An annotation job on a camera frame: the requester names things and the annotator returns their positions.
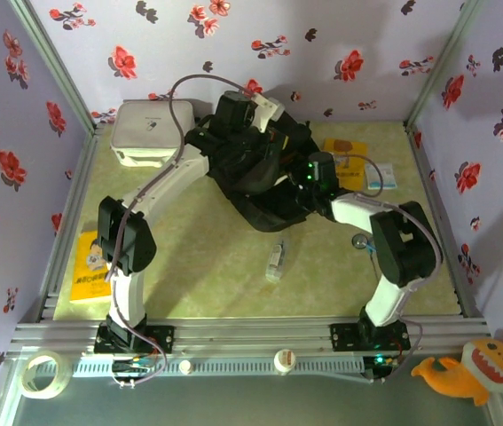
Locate yellow book with orange circle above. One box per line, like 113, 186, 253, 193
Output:
324, 138, 368, 190

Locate black fabric backpack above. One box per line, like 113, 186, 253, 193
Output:
184, 113, 337, 233

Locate yellow book with cartoon child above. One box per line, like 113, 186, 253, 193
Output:
70, 229, 114, 305

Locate white zip pouch case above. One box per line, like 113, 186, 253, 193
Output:
109, 99, 193, 169

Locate clear plastic pencil case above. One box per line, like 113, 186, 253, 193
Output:
264, 237, 291, 285

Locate white blue tissue packet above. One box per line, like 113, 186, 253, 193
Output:
365, 162, 400, 192

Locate white bottle with printed cap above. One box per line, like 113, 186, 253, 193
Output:
273, 349, 297, 376

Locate orange plush fish toy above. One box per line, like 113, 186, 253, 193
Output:
411, 337, 503, 407

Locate clear adhesive tape roll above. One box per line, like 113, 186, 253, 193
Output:
20, 350, 72, 399

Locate left arm grey cable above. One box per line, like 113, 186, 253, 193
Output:
104, 74, 259, 285

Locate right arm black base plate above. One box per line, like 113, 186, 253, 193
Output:
329, 322, 411, 352

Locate aluminium corner post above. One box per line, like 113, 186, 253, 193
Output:
404, 0, 486, 130
7, 0, 98, 134

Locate aluminium frame rail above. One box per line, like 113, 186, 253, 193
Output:
4, 315, 495, 361

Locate slotted grey cable duct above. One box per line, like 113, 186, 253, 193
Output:
71, 357, 365, 379

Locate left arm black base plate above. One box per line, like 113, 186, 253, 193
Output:
94, 325, 176, 354

